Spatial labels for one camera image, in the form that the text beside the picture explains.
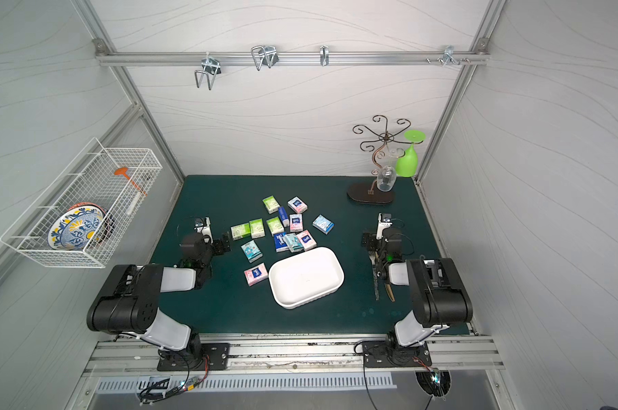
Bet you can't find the teal cartoon tissue pack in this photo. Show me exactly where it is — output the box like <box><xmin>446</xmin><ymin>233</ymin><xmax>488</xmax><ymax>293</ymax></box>
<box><xmin>241</xmin><ymin>240</ymin><xmax>263</xmax><ymax>263</ymax></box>

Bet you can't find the light blue tissue pack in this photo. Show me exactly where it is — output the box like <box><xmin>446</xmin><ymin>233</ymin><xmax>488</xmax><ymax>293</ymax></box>
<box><xmin>312</xmin><ymin>215</ymin><xmax>334</xmax><ymax>235</ymax></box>

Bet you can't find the dark blue tempo pack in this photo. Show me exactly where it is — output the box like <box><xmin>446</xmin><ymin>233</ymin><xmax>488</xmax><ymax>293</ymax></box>
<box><xmin>278</xmin><ymin>206</ymin><xmax>290</xmax><ymax>228</ymax></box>
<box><xmin>273</xmin><ymin>232</ymin><xmax>289</xmax><ymax>253</ymax></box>

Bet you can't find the white plastic storage box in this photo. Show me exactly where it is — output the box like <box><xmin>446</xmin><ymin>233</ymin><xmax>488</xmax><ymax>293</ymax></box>
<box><xmin>269</xmin><ymin>247</ymin><xmax>345</xmax><ymax>310</ymax></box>

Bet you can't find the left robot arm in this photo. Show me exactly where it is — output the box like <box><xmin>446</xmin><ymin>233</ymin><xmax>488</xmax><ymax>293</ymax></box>
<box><xmin>86</xmin><ymin>218</ymin><xmax>230</xmax><ymax>358</ymax></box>

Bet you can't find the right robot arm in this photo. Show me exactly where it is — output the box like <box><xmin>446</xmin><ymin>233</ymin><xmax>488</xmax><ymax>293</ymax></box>
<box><xmin>361</xmin><ymin>213</ymin><xmax>473</xmax><ymax>348</ymax></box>

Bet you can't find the green tissue pack left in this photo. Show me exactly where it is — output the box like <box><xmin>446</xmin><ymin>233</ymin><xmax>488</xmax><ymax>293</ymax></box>
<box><xmin>230</xmin><ymin>223</ymin><xmax>251</xmax><ymax>241</ymax></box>

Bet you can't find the green tissue pack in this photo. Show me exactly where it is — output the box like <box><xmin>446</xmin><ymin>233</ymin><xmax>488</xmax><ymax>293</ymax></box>
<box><xmin>230</xmin><ymin>223</ymin><xmax>251</xmax><ymax>241</ymax></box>
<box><xmin>266</xmin><ymin>217</ymin><xmax>285</xmax><ymax>235</ymax></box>
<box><xmin>262</xmin><ymin>196</ymin><xmax>280</xmax><ymax>215</ymax></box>
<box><xmin>249</xmin><ymin>219</ymin><xmax>266</xmax><ymax>239</ymax></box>

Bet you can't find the metal glass holder stand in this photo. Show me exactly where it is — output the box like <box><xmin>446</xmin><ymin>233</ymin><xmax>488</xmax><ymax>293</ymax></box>
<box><xmin>347</xmin><ymin>114</ymin><xmax>411</xmax><ymax>205</ymax></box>

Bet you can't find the clear wine glass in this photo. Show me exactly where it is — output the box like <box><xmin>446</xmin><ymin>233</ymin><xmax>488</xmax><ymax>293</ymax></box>
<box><xmin>377</xmin><ymin>166</ymin><xmax>397</xmax><ymax>192</ymax></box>

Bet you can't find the green tissue pack far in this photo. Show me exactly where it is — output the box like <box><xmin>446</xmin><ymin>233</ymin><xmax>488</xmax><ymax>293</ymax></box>
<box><xmin>262</xmin><ymin>196</ymin><xmax>280</xmax><ymax>215</ymax></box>

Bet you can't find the green plastic wine glass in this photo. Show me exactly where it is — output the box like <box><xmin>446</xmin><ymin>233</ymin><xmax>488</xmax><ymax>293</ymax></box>
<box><xmin>395</xmin><ymin>130</ymin><xmax>426</xmax><ymax>178</ymax></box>

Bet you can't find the dark blue Tempo pack upright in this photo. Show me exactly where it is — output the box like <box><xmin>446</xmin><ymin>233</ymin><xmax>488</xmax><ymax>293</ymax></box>
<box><xmin>278</xmin><ymin>206</ymin><xmax>290</xmax><ymax>228</ymax></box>

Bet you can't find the blue yellow patterned plate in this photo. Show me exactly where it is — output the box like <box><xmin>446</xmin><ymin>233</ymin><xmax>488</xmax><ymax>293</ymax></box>
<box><xmin>47</xmin><ymin>205</ymin><xmax>105</xmax><ymax>250</ymax></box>

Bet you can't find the metal hook left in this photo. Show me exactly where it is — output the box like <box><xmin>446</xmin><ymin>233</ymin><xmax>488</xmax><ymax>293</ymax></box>
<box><xmin>194</xmin><ymin>52</ymin><xmax>222</xmax><ymax>91</ymax></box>

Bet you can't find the metal hook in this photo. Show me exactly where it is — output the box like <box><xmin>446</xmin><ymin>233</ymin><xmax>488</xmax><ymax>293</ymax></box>
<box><xmin>250</xmin><ymin>45</ymin><xmax>279</xmax><ymax>71</ymax></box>
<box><xmin>425</xmin><ymin>45</ymin><xmax>470</xmax><ymax>67</ymax></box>
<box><xmin>319</xmin><ymin>45</ymin><xmax>329</xmax><ymax>67</ymax></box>
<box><xmin>194</xmin><ymin>52</ymin><xmax>222</xmax><ymax>91</ymax></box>

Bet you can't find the metal hook right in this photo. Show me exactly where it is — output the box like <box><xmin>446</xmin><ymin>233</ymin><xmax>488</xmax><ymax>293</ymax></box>
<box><xmin>425</xmin><ymin>45</ymin><xmax>470</xmax><ymax>67</ymax></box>

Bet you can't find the wooden handled utensil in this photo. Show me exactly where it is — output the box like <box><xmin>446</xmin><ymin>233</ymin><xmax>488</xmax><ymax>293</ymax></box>
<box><xmin>384</xmin><ymin>282</ymin><xmax>395</xmax><ymax>302</ymax></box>

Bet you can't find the orange handled tool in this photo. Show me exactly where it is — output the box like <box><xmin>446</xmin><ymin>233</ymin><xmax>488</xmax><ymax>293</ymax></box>
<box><xmin>114</xmin><ymin>167</ymin><xmax>148</xmax><ymax>196</ymax></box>

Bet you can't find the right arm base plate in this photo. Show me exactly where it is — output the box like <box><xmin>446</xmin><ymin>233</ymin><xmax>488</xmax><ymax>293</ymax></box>
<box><xmin>353</xmin><ymin>341</ymin><xmax>432</xmax><ymax>369</ymax></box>

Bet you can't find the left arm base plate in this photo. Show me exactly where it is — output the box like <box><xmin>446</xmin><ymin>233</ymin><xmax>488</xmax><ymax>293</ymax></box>
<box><xmin>156</xmin><ymin>343</ymin><xmax>230</xmax><ymax>372</ymax></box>

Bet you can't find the white wire basket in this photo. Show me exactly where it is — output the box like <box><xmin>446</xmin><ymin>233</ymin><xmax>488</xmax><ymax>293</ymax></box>
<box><xmin>0</xmin><ymin>138</ymin><xmax>162</xmax><ymax>268</ymax></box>

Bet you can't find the aluminium front rail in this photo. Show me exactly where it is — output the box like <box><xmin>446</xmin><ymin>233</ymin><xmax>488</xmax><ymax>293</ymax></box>
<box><xmin>82</xmin><ymin>333</ymin><xmax>505</xmax><ymax>377</ymax></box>

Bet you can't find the aluminium rail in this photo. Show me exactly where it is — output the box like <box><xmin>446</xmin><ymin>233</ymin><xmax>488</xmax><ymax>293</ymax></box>
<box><xmin>96</xmin><ymin>50</ymin><xmax>491</xmax><ymax>68</ymax></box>
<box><xmin>82</xmin><ymin>333</ymin><xmax>505</xmax><ymax>377</ymax></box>

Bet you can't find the cable bundle under rail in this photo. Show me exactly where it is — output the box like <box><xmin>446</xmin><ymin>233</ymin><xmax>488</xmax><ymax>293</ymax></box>
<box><xmin>136</xmin><ymin>358</ymin><xmax>211</xmax><ymax>406</ymax></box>

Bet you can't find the aluminium top rail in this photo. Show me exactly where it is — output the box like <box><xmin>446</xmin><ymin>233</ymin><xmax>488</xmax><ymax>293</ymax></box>
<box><xmin>96</xmin><ymin>50</ymin><xmax>491</xmax><ymax>68</ymax></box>

